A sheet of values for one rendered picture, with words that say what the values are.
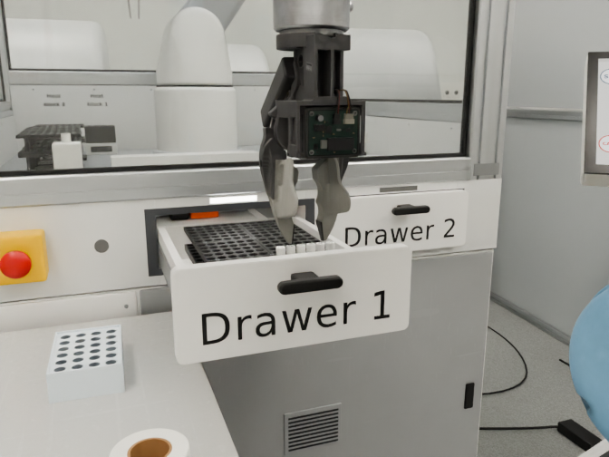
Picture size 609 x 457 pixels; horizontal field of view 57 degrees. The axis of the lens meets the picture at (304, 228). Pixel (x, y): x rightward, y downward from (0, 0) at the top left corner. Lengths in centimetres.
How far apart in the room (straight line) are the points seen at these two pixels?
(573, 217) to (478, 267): 157
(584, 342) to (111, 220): 74
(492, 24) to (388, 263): 61
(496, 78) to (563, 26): 171
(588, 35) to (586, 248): 89
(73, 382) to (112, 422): 8
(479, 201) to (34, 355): 83
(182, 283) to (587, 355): 41
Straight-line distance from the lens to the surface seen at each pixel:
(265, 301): 64
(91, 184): 92
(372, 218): 103
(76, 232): 94
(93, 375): 72
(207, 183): 94
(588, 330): 34
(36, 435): 69
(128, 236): 94
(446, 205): 111
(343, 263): 66
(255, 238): 83
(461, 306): 122
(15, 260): 88
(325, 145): 53
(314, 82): 53
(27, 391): 78
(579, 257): 275
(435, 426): 131
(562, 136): 280
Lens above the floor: 111
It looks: 13 degrees down
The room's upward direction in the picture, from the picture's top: straight up
